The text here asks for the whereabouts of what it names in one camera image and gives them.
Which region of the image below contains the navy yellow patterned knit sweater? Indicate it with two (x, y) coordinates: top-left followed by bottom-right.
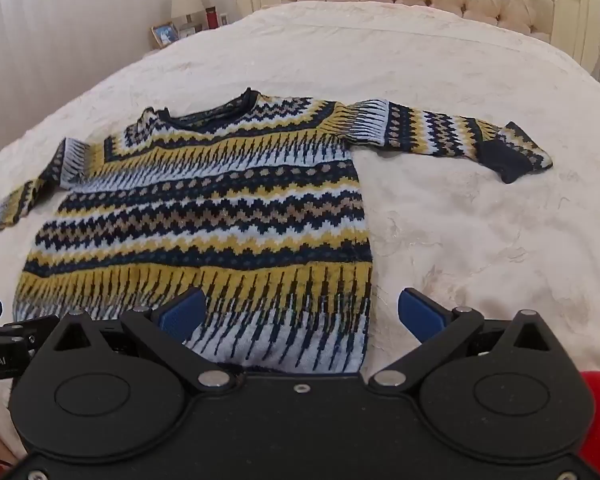
(0, 87), (554, 376)

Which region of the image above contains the cream white bedspread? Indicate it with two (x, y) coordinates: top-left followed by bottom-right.
(0, 1), (600, 456)

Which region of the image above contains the white curtain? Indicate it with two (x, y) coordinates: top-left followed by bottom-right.
(0, 0), (181, 166)

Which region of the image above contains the gold picture frame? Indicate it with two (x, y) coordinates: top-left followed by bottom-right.
(150, 21), (180, 49)

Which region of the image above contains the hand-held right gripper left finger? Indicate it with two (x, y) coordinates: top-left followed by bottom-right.
(47, 287), (233, 393)

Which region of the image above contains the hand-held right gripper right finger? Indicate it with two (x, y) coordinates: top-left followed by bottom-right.
(367, 287), (556, 393)

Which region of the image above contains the white table lamp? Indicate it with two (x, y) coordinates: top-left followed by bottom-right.
(170, 0), (205, 31)

